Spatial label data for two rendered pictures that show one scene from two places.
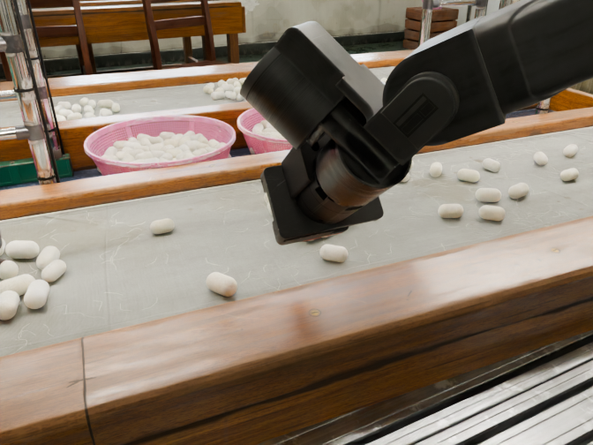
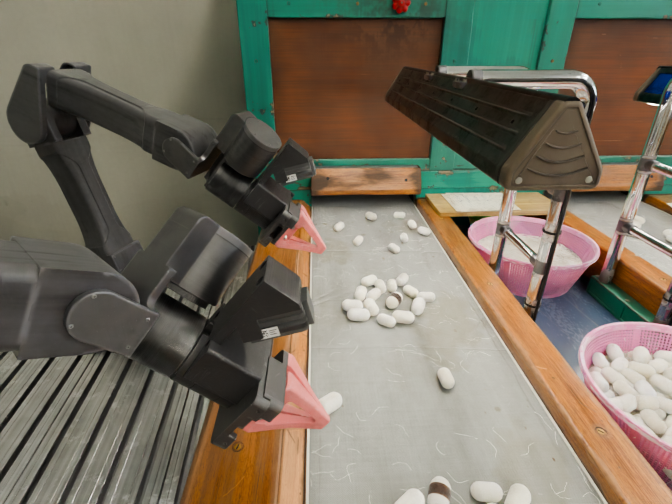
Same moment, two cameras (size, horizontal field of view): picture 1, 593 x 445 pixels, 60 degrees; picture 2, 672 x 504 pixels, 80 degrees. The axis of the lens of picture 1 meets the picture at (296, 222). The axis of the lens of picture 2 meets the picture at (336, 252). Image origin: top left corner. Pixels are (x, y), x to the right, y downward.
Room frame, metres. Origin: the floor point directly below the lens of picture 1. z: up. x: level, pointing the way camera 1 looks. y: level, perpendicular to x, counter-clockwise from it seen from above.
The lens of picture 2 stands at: (0.58, -0.25, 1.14)
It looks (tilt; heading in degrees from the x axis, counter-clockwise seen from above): 27 degrees down; 109
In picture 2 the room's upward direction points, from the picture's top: straight up
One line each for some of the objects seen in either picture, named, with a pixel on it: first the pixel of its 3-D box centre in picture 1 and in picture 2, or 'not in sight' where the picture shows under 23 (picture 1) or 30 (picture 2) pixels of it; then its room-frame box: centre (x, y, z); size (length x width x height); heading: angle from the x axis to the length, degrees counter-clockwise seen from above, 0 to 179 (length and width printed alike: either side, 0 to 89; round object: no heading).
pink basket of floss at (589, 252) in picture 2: not in sight; (526, 256); (0.72, 0.65, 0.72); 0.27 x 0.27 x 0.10
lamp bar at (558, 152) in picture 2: not in sight; (446, 101); (0.53, 0.39, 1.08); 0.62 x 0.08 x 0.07; 112
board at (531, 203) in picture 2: not in sight; (492, 203); (0.64, 0.85, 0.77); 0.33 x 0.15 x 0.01; 22
